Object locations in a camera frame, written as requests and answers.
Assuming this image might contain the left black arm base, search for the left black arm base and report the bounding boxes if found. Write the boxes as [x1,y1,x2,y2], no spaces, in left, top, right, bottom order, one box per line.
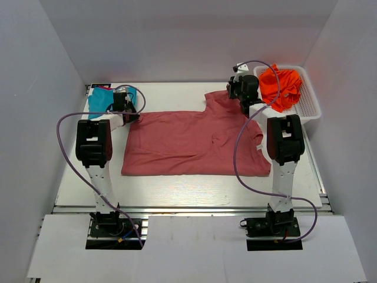
[85,212,146,251]

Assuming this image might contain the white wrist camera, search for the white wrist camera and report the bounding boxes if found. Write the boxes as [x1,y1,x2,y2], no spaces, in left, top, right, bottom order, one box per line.
[232,63,250,83]
[113,85,133,101]

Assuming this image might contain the folded magenta t-shirt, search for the folded magenta t-shirt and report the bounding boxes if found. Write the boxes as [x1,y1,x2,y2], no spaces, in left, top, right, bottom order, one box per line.
[91,84,112,90]

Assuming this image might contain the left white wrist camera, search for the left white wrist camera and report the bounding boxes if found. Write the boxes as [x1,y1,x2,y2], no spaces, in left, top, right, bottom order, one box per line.
[113,85,133,101]

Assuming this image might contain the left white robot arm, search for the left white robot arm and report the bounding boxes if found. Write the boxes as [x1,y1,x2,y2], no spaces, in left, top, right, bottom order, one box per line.
[75,88,139,215]

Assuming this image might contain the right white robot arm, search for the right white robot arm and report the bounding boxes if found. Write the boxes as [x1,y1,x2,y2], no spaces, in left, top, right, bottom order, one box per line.
[227,74,305,213]

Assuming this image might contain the aluminium table rail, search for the aluminium table rail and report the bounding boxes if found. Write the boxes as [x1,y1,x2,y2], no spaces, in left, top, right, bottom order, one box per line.
[52,193,333,215]

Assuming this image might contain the dusty red t-shirt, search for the dusty red t-shirt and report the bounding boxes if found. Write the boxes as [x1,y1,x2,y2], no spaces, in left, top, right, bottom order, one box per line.
[121,90,271,177]

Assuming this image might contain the folded teal t-shirt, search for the folded teal t-shirt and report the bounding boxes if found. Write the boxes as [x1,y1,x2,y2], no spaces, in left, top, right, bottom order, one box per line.
[87,87,139,120]

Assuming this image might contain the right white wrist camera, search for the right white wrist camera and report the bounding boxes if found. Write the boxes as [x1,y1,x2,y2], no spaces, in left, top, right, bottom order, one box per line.
[232,63,250,83]

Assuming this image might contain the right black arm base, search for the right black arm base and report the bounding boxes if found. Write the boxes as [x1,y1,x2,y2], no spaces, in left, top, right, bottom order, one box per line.
[240,208,303,252]

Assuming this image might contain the orange t-shirt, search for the orange t-shirt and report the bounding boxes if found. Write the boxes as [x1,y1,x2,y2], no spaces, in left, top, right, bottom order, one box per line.
[259,64,302,113]

